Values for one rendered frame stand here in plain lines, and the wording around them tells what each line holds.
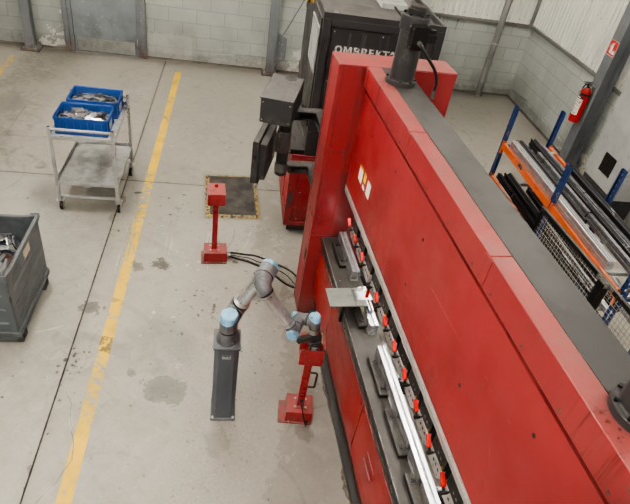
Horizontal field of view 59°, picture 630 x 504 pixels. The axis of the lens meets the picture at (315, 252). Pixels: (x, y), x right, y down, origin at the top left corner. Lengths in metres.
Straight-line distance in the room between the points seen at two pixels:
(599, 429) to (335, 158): 2.87
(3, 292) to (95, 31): 6.49
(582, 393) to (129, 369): 3.49
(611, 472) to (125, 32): 9.48
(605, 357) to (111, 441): 3.23
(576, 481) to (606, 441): 0.22
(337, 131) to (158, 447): 2.54
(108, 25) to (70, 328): 6.33
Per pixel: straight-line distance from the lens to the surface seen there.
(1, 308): 4.70
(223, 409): 4.19
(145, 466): 4.12
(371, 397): 3.44
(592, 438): 1.86
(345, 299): 3.80
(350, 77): 3.91
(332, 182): 4.26
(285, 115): 4.11
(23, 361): 4.83
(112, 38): 10.31
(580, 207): 4.86
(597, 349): 2.06
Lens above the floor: 3.52
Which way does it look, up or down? 37 degrees down
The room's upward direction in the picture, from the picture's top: 10 degrees clockwise
